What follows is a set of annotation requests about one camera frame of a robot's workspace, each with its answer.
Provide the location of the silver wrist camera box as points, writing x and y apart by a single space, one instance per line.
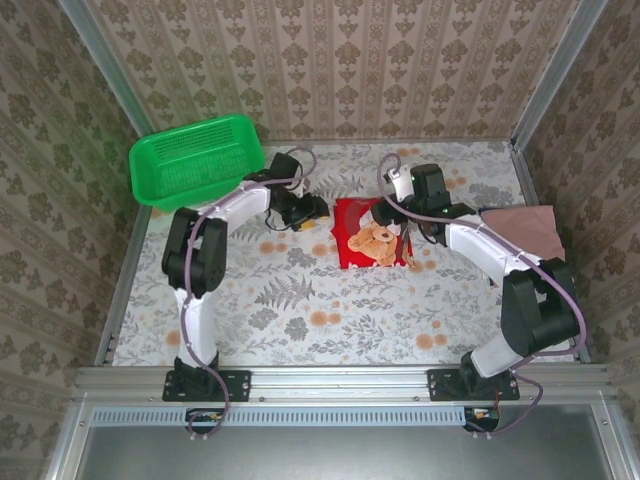
400 182
300 190

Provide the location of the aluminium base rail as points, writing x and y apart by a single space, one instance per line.
340 382

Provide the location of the red t-shirt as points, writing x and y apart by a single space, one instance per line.
342 257

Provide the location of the pink folded t-shirt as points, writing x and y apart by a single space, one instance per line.
525 230

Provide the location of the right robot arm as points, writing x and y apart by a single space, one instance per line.
530 310

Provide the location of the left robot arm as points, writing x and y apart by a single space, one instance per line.
200 250

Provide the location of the grey metal sheet panel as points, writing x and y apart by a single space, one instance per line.
350 455

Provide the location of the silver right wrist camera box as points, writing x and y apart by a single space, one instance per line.
400 182

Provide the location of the aluminium table side rail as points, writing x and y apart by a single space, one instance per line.
132 250
530 175

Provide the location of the green plastic basket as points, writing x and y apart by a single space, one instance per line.
150 190

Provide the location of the aluminium frame post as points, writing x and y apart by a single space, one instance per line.
105 65
555 70

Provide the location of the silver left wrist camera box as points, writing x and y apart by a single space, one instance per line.
300 190

